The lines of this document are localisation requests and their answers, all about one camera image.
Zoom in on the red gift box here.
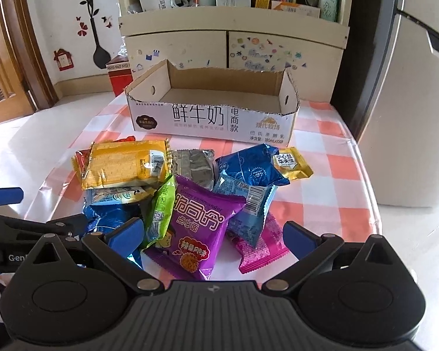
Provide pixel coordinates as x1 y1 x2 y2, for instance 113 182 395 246
106 55 133 97

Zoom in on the red checkered tablecloth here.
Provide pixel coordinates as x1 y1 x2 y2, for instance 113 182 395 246
24 95 381 242

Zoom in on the dark blue foil packet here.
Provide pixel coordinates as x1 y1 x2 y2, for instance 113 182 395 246
215 143 290 187
82 204 145 269

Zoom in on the light blue toast snack packet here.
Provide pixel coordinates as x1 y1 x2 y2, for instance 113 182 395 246
84 186 156 206

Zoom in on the pink snack packet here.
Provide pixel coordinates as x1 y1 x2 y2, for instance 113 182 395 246
227 213 289 274

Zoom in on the white cardboard milk box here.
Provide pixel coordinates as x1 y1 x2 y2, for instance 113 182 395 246
125 60 301 147

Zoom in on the silver foil packet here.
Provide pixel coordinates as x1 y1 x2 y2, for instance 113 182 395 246
173 149 215 190

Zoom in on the orange yellow cracker packet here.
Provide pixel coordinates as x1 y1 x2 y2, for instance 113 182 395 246
77 140 172 190

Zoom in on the wooden door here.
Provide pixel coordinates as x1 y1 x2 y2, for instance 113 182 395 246
0 0 59 123

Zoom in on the light blue barcode packet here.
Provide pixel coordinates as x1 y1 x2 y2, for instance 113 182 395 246
213 173 277 248

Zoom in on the yellow little waffle packet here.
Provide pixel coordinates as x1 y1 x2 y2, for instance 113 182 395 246
273 147 314 181

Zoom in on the red snack packet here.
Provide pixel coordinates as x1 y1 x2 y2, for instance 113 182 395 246
71 135 136 178

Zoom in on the silver refrigerator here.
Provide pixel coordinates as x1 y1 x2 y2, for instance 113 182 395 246
330 0 439 209

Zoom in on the cream cabinet with stickers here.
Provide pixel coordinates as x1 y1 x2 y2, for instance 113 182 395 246
119 0 351 102

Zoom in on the orange white flat box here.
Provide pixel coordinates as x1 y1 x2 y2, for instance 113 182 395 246
271 0 320 18

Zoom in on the purple noodle snack packet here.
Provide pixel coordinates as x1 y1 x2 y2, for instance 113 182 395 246
144 175 246 281

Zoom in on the green snack packet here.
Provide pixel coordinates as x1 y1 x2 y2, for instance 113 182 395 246
141 175 177 250

